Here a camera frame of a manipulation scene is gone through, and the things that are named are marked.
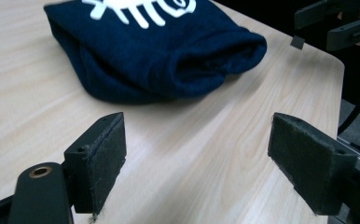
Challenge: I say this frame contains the navy cloth with white print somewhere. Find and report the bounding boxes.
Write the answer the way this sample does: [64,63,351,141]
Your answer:
[43,0,268,105]

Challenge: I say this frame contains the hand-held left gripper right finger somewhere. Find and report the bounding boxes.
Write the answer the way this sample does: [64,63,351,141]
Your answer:
[267,112,359,217]

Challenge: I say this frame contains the black cable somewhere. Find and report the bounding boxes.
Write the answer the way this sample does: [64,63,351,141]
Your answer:
[337,91,360,135]

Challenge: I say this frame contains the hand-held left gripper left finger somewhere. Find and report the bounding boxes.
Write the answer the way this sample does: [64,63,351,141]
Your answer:
[63,111,128,217]

